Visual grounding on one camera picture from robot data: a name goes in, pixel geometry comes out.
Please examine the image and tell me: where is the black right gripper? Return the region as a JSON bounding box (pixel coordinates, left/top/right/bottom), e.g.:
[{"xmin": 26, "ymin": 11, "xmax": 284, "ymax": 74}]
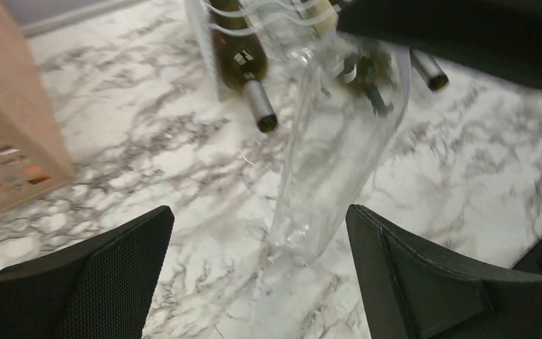
[{"xmin": 337, "ymin": 0, "xmax": 542, "ymax": 90}]

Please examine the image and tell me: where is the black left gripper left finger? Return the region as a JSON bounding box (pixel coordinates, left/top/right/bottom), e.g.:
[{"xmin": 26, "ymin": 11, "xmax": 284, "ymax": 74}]
[{"xmin": 0, "ymin": 206, "xmax": 174, "ymax": 338}]

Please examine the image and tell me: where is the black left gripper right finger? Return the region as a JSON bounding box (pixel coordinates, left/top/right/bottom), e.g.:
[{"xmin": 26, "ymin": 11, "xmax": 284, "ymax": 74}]
[{"xmin": 345, "ymin": 205, "xmax": 542, "ymax": 338}]

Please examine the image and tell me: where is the green bottle dark brown label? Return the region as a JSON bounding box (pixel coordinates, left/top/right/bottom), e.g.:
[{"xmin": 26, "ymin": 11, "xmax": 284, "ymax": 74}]
[{"xmin": 410, "ymin": 49, "xmax": 450, "ymax": 92}]

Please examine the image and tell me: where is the clear tall glass bottle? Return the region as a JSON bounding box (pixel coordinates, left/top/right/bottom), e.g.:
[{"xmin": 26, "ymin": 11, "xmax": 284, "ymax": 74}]
[{"xmin": 269, "ymin": 40, "xmax": 411, "ymax": 263}]

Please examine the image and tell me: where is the green bottle grey foil neck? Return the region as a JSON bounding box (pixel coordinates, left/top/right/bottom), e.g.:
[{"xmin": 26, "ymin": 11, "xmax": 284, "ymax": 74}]
[{"xmin": 207, "ymin": 0, "xmax": 279, "ymax": 133}]

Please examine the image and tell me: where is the green wine bottle white label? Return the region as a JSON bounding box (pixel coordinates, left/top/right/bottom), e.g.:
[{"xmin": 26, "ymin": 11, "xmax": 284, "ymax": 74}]
[{"xmin": 294, "ymin": 1, "xmax": 395, "ymax": 117}]

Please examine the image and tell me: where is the clear glass wine bottle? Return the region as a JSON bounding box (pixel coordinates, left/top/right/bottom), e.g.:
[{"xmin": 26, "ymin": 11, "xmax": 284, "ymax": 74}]
[{"xmin": 240, "ymin": 1, "xmax": 337, "ymax": 63}]

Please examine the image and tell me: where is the pink plastic organizer basket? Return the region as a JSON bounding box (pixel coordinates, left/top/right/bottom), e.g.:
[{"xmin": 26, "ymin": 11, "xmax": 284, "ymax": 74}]
[{"xmin": 0, "ymin": 2, "xmax": 75, "ymax": 213}]

